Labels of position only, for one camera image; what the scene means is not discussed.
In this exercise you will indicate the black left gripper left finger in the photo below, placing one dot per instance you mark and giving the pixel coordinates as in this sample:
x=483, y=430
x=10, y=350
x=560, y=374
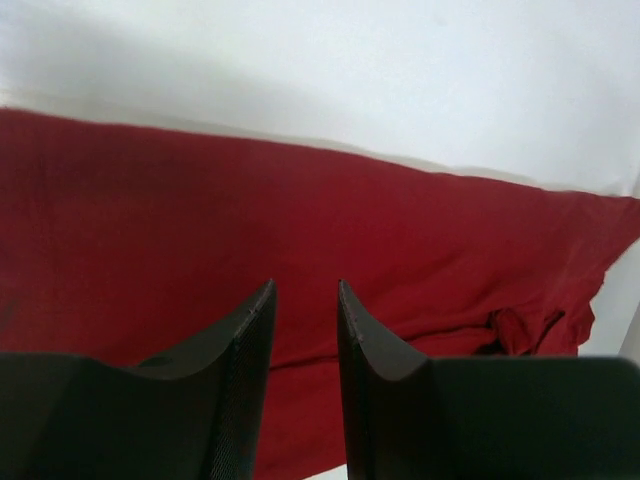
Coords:
x=193, y=411

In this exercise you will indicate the dark red t-shirt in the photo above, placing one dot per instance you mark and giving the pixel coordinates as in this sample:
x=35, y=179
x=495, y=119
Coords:
x=119, y=241

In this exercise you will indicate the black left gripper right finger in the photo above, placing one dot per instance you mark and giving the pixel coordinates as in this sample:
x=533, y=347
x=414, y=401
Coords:
x=407, y=415

